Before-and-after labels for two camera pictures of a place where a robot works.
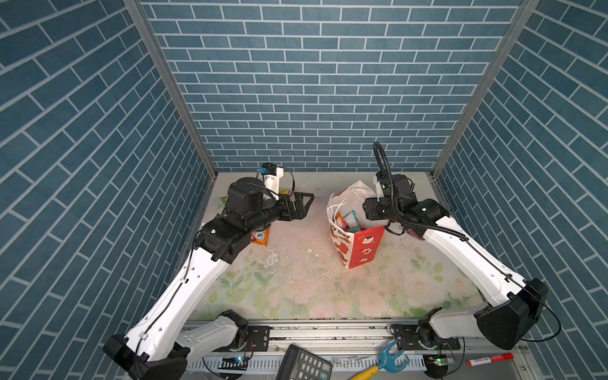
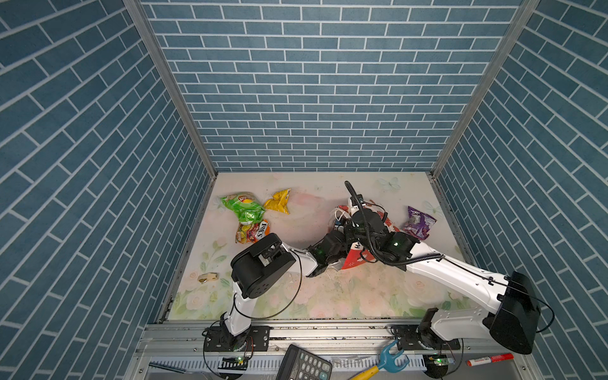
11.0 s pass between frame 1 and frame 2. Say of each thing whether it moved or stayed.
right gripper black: moved
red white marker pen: stayed
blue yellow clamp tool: stayed
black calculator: stayed
